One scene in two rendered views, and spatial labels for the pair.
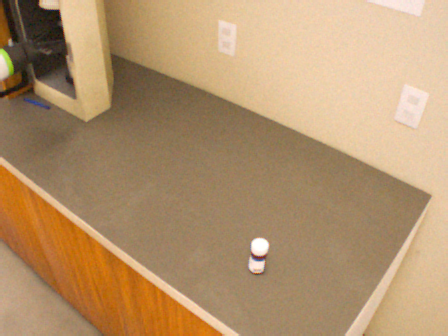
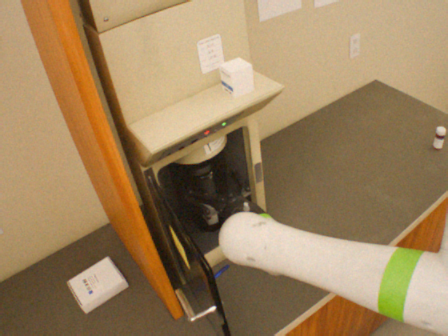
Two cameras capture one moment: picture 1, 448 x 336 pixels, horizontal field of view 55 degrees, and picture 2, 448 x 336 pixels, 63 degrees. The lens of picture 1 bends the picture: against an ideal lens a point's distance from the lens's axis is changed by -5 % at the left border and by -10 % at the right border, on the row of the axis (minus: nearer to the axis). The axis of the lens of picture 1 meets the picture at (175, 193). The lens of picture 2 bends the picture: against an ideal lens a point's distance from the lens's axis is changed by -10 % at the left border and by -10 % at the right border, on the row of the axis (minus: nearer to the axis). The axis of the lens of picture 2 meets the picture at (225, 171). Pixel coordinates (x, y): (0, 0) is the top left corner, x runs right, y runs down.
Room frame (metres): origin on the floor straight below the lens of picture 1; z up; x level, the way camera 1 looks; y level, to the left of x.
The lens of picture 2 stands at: (1.12, 1.12, 1.93)
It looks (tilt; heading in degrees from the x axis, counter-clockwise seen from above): 40 degrees down; 287
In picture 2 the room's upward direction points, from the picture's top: 10 degrees counter-clockwise
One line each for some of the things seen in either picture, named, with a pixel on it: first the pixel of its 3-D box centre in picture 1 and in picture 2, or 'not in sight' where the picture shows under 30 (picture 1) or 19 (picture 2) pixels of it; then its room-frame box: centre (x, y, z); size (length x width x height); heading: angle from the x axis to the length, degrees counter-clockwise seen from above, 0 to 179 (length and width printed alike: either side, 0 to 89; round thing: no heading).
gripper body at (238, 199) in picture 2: (33, 49); (231, 206); (1.33, 0.43, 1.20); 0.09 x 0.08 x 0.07; 134
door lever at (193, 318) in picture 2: not in sight; (193, 302); (1.36, 0.71, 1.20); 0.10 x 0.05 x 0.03; 128
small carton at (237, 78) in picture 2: not in sight; (237, 77); (1.29, 0.38, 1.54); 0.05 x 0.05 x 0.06; 41
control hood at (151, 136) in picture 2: not in sight; (210, 124); (1.34, 0.44, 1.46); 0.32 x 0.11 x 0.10; 45
